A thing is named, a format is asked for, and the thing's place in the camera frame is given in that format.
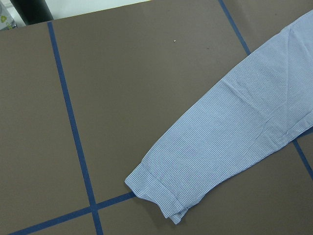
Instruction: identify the light blue striped shirt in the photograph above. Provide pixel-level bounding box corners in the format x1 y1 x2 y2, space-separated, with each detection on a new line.
125 12 313 224

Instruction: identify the clear patterned bottle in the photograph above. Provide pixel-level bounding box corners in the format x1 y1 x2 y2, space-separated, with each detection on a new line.
0 3 17 31

